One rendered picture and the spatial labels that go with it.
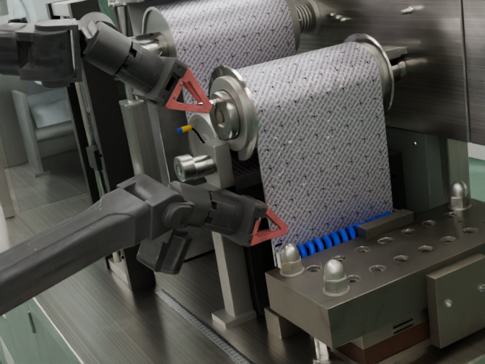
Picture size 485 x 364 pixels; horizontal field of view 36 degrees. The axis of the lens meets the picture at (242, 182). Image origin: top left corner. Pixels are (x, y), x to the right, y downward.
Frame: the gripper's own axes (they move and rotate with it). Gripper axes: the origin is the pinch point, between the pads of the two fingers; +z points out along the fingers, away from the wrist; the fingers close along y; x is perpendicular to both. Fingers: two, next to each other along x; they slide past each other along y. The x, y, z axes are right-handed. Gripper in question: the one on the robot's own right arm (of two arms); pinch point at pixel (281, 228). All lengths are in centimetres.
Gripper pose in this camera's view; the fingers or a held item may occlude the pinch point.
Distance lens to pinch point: 115.7
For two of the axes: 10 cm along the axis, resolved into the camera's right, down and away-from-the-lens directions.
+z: 8.2, 2.4, 5.2
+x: 3.0, -9.5, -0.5
